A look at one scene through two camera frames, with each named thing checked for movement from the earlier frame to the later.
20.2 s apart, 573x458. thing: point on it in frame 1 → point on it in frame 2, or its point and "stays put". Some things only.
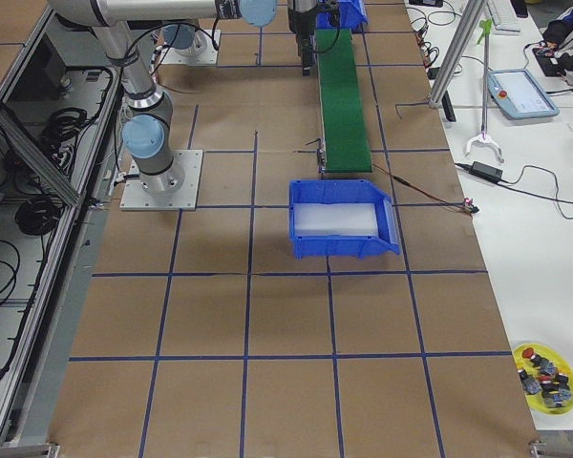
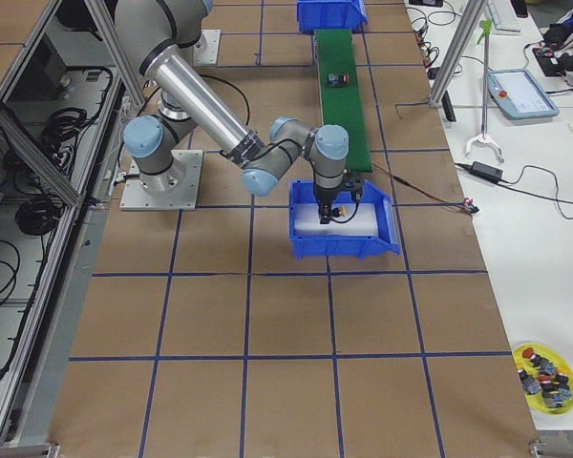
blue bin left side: (351, 16) stays put
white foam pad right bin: (331, 218) stays put
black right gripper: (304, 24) → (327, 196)
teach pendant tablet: (517, 93) stays put
